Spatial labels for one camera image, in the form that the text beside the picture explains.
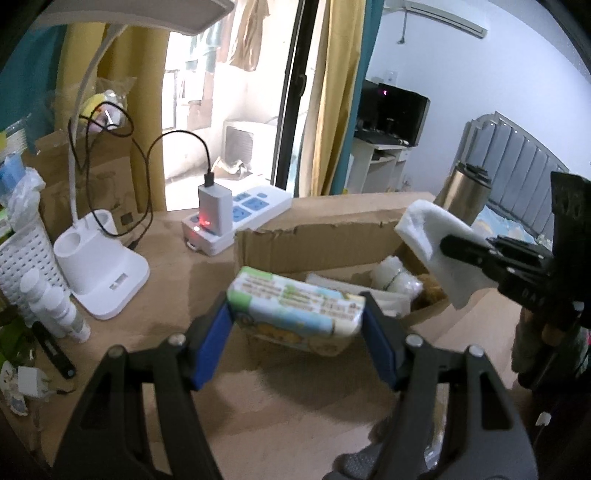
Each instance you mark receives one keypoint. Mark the steel tumbler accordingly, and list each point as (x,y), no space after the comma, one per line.
(461,198)

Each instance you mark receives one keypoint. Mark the brown paper bag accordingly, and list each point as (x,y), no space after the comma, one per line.
(111,184)

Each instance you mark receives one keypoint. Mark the yellow toy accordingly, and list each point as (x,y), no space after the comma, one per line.
(104,108)

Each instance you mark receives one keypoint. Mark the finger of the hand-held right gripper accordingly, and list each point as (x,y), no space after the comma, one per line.
(517,249)
(466,251)

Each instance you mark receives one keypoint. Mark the beige hanging shirt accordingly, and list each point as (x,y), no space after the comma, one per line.
(249,37)

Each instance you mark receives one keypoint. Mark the small white plug adapter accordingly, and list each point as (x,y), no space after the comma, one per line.
(32,381)

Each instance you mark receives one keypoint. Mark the black computer monitor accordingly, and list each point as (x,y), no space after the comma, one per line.
(397,115)

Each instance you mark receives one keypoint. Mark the green packet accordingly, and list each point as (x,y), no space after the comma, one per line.
(11,341)

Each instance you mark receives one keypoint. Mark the white desk lamp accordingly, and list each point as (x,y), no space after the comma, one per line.
(101,277)

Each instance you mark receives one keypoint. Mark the bag of cotton pads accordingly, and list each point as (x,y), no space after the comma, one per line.
(392,274)

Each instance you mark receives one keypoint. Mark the white air conditioner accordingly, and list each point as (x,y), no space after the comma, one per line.
(443,16)

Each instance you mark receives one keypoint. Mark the white plastic basket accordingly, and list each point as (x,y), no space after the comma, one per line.
(27,258)

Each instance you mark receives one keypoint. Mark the grey padded headboard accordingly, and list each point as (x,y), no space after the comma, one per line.
(508,161)

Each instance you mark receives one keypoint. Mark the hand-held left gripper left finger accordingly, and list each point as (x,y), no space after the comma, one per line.
(212,346)

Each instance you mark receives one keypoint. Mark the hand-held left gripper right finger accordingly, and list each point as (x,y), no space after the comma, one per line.
(378,346)

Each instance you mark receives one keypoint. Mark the small white bottle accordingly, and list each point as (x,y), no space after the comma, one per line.
(69,318)
(37,295)

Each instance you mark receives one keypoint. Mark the black pen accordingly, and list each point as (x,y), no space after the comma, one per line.
(55,353)

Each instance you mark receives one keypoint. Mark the grey hairbrush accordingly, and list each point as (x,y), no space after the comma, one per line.
(360,464)

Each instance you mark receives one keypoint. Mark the cardboard box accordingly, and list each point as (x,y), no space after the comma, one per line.
(314,244)

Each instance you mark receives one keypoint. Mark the yellow curtain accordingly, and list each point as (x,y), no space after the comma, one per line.
(337,92)
(138,60)

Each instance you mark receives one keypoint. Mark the blue white packet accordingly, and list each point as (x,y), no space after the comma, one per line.
(11,175)

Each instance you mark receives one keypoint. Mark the black door frame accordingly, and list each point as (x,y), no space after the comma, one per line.
(295,115)

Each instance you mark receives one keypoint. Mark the white paper towel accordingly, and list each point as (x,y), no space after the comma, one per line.
(429,230)

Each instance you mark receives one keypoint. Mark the blue printed blanket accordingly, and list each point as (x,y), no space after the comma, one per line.
(508,226)

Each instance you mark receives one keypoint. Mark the white power strip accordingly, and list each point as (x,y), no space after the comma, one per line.
(249,205)

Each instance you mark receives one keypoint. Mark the brown bear sponge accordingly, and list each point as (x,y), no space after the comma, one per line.
(431,290)

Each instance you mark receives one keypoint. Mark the white balcony appliance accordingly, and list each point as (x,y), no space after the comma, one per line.
(240,143)

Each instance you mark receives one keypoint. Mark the white charger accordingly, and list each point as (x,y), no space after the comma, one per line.
(214,207)

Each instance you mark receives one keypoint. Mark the cardboard scraps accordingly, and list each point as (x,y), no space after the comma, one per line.
(231,168)

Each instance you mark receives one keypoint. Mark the teal curtain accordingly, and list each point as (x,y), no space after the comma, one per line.
(27,83)
(371,37)

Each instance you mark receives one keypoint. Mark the air conditioner pipe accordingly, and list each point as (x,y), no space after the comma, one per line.
(402,27)

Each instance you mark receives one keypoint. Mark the blue hanging shirt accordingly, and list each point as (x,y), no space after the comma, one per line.
(203,50)

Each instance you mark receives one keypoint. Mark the yellow tissue pack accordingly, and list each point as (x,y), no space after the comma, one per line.
(291,304)

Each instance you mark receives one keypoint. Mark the white computer desk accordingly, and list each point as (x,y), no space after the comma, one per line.
(383,170)

